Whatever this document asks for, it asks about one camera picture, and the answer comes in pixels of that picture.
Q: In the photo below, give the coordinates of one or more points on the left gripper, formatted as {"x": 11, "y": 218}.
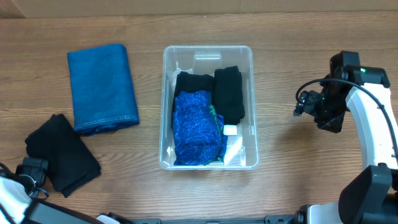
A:
{"x": 34, "y": 170}

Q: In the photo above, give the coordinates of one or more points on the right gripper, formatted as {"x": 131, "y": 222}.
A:
{"x": 331, "y": 121}

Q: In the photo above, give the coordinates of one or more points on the small black cloth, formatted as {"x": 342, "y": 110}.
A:
{"x": 228, "y": 95}

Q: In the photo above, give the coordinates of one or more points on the blue towel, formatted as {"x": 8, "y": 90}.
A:
{"x": 102, "y": 90}

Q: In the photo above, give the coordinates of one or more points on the clear plastic storage bin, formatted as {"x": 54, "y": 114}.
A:
{"x": 241, "y": 150}

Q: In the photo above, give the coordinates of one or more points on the blue sparkly fabric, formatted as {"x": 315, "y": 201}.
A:
{"x": 198, "y": 130}

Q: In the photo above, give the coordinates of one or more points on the large black cloth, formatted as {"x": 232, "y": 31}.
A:
{"x": 191, "y": 83}

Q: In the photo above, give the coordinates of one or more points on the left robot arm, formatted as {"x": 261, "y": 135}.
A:
{"x": 20, "y": 202}

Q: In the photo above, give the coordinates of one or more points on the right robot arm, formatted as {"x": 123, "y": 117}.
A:
{"x": 365, "y": 93}

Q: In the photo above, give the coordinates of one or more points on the white label in bin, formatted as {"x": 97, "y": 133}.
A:
{"x": 230, "y": 130}

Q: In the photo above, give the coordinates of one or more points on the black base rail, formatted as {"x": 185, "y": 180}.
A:
{"x": 268, "y": 219}

